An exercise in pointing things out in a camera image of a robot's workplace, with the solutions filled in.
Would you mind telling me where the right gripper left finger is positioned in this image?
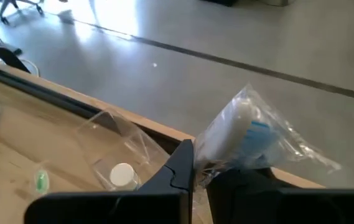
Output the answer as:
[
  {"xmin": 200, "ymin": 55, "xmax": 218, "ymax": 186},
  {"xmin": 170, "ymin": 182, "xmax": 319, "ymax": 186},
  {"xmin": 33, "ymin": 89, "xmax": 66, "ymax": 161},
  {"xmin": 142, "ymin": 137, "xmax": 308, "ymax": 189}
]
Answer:
[{"xmin": 24, "ymin": 139, "xmax": 195, "ymax": 224}]

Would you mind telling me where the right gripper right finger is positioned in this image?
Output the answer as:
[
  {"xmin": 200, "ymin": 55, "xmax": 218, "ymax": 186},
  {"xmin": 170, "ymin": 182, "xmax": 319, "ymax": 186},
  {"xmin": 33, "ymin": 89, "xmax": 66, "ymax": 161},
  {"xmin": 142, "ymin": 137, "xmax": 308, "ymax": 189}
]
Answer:
[{"xmin": 207, "ymin": 167, "xmax": 354, "ymax": 224}]

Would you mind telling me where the blue mouthwash bottle white cap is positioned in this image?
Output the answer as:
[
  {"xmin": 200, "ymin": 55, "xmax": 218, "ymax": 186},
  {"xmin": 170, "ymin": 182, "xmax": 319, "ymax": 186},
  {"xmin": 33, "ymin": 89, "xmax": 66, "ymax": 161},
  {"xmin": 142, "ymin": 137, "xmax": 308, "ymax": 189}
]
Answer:
[{"xmin": 109, "ymin": 162, "xmax": 140, "ymax": 191}]

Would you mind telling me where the green toothbrush in clear wrap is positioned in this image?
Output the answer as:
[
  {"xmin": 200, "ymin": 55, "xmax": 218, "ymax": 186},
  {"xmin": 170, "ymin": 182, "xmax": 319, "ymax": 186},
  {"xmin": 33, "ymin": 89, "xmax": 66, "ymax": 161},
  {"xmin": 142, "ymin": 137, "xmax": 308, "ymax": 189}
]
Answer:
[{"xmin": 30, "ymin": 161, "xmax": 52, "ymax": 197}]

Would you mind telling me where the office chair base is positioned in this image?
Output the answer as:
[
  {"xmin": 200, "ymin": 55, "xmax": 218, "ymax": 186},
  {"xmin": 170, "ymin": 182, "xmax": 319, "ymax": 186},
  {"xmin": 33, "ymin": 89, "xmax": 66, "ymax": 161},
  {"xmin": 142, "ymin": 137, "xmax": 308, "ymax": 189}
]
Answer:
[{"xmin": 0, "ymin": 0, "xmax": 45, "ymax": 26}]

